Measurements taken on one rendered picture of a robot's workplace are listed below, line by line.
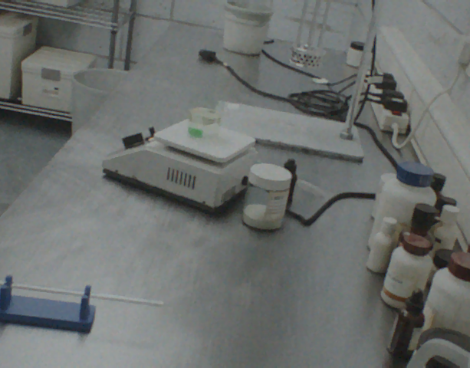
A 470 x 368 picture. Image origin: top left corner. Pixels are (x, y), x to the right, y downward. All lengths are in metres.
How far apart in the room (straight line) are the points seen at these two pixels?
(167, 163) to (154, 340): 0.35
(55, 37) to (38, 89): 0.45
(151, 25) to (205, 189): 2.53
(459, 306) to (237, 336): 0.24
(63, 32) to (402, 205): 2.81
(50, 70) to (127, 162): 2.15
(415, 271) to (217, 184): 0.30
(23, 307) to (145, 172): 0.36
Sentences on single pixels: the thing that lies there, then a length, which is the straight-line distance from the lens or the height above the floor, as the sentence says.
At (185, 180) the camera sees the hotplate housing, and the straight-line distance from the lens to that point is 1.03.
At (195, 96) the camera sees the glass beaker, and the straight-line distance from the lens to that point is 1.03.
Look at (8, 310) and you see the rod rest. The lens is 0.77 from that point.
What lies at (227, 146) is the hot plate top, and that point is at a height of 0.84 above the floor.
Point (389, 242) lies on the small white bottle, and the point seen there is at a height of 0.80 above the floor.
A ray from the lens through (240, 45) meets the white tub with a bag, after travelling 2.03.
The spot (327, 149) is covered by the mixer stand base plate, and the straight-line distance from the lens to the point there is 1.36.
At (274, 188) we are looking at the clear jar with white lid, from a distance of 0.98.
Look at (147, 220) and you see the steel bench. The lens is 0.99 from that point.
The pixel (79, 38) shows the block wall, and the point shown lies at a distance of 3.60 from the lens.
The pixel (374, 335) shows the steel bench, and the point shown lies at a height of 0.75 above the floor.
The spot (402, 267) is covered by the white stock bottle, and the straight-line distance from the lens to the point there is 0.88.
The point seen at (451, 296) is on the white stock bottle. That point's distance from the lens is 0.81.
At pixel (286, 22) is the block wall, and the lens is 3.45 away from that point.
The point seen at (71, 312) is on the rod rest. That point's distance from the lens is 0.77.
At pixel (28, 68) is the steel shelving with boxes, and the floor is 0.30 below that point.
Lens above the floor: 1.19
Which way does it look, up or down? 22 degrees down
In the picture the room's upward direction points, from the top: 10 degrees clockwise
